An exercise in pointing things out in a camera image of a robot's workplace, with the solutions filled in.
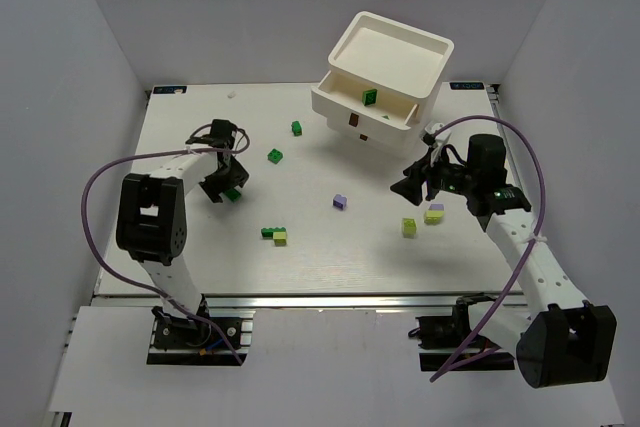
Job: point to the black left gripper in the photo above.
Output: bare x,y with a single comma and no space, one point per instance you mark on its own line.
223,183

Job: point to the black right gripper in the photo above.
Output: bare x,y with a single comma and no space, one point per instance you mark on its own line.
426,180

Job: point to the green and yellow lego stack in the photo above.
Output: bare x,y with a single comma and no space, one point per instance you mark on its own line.
277,234

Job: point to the dark green lego plate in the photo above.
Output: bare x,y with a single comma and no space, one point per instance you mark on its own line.
369,97

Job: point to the white three-drawer cabinet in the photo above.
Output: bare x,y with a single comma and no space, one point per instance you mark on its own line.
404,64

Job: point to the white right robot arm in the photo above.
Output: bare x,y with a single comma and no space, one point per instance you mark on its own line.
565,339

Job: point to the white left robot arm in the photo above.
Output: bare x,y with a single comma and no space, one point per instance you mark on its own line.
152,221

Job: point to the purple and yellow lego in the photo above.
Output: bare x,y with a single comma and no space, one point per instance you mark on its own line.
434,214

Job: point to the yellow-green lego brick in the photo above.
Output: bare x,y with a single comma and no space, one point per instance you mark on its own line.
409,227

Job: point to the purple lego brick centre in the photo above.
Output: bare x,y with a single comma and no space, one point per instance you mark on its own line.
339,201

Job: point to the right blue label sticker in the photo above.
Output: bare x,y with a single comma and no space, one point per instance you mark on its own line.
466,86

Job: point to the blue label sticker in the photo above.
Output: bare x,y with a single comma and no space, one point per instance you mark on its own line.
466,86
169,90

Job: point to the left blue label sticker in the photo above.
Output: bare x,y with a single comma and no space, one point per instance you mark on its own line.
169,90

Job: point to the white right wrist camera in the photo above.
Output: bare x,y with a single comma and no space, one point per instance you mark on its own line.
436,133

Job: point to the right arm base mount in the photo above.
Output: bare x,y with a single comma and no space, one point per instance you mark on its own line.
450,342

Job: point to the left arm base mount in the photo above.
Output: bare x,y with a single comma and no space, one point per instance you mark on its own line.
176,341

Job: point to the aluminium front rail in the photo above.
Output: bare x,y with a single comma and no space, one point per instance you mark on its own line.
304,302

